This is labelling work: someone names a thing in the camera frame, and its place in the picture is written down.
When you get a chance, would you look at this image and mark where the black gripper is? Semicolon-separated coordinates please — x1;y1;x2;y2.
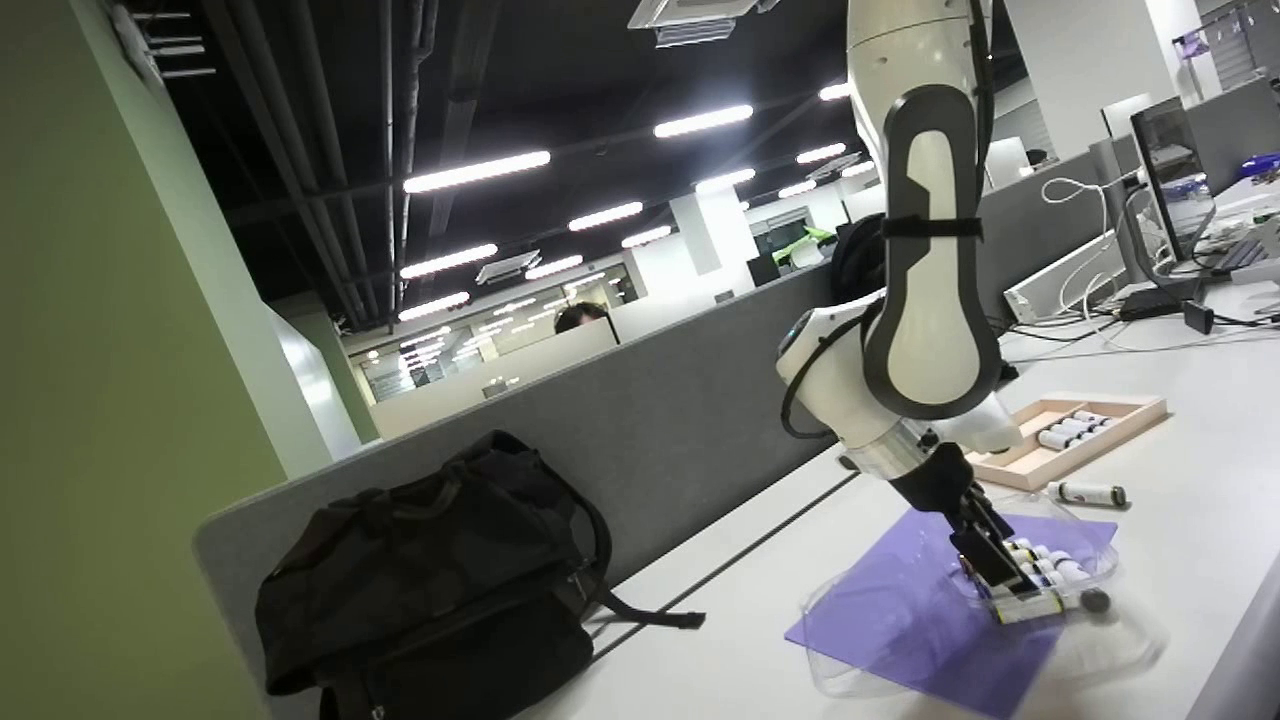
888;441;1048;602

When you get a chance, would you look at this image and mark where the transparent plastic clamshell bowl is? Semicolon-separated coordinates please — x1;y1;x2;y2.
798;525;1172;712

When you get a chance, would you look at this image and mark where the light wooden tray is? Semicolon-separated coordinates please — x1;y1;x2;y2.
968;393;1178;494

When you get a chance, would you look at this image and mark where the white slanted desk panel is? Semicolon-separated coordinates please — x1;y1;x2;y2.
1002;227;1138;328

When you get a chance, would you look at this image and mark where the black desk device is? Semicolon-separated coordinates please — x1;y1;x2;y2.
1118;276;1213;322

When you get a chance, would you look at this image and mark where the grey desk partition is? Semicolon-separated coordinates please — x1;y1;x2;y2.
193;143;1151;720

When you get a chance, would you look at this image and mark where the black computer monitor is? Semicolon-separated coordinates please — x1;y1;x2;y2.
1128;92;1213;262

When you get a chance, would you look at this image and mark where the long ceiling light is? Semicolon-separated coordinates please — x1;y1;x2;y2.
398;241;503;284
793;141;851;170
692;163;762;200
398;287;476;328
399;149;558;200
648;101;762;143
564;197;648;235

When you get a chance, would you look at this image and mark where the black office chair back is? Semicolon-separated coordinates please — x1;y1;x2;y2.
554;296;626;346

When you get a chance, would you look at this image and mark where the grey computer screen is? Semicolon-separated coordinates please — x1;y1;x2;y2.
1182;74;1280;203

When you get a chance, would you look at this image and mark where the black backpack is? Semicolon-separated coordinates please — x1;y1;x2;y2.
253;428;712;720

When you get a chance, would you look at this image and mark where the ceiling air vent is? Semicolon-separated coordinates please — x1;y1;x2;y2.
626;0;785;53

